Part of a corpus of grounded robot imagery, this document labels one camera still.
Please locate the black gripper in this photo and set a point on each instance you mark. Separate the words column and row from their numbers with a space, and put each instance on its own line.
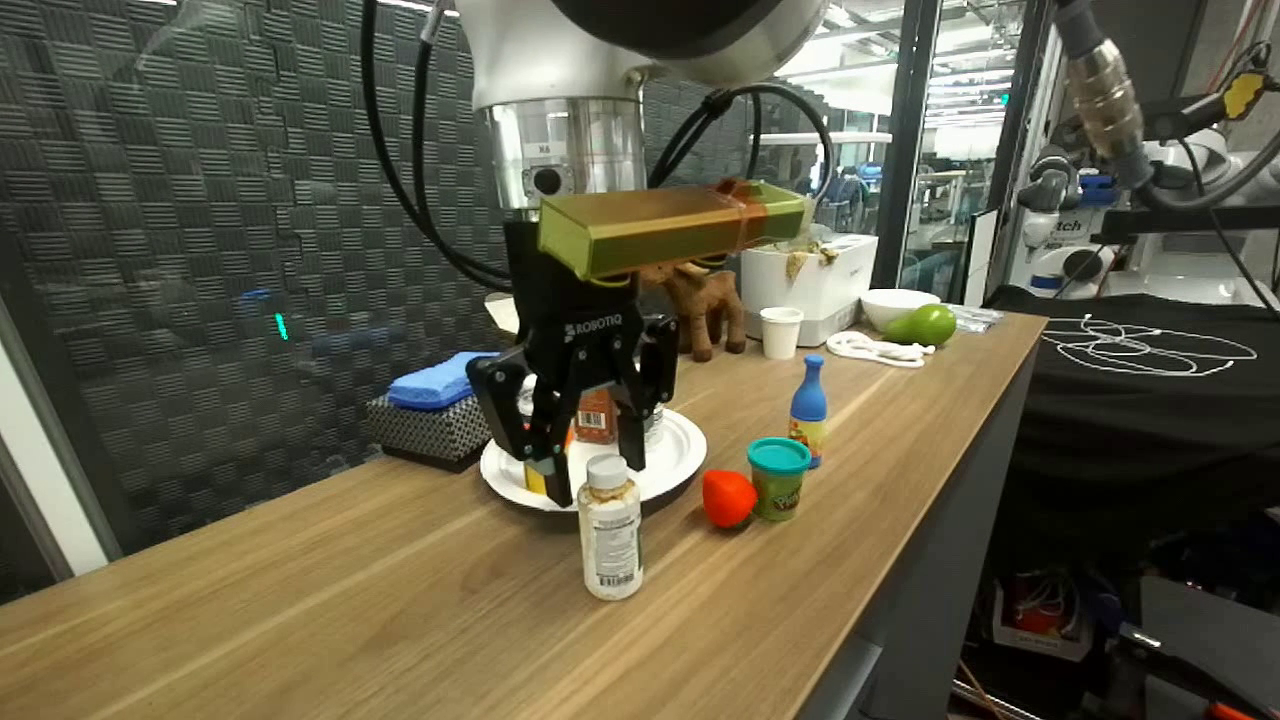
column 572, row 339

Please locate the brown spice jar red lid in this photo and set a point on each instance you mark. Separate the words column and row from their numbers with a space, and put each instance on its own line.
column 592, row 419

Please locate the tall white supplement bottle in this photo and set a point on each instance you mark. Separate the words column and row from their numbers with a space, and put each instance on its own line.
column 608, row 528

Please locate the teal lid play-doh tub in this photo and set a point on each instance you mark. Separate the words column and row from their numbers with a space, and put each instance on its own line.
column 778, row 472

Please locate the orange lid play-doh tub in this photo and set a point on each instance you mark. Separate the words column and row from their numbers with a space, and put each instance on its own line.
column 532, row 477

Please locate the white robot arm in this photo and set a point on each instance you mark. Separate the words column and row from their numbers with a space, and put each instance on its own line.
column 560, row 84

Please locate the white paper plate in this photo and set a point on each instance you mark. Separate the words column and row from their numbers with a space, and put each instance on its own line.
column 672, row 453

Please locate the red strawberry toy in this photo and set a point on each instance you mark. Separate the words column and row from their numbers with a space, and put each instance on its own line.
column 728, row 496

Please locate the brown moose plush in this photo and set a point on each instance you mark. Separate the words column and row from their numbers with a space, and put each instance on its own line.
column 707, row 307

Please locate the blue folded cloth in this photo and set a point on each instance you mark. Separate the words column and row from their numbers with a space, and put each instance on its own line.
column 438, row 385

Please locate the grey mesh tray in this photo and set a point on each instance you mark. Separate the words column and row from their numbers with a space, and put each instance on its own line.
column 447, row 436

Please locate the white paper cup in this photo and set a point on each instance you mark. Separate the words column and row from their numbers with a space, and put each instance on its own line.
column 783, row 332

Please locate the blue toy bottle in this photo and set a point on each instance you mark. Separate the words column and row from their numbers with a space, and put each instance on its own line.
column 810, row 406

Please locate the white appliance box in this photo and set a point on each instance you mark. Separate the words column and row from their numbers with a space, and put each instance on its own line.
column 820, row 276

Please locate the white bowl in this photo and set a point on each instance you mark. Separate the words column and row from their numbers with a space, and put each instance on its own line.
column 885, row 307

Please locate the green pear toy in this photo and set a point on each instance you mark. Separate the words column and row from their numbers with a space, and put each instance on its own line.
column 920, row 327

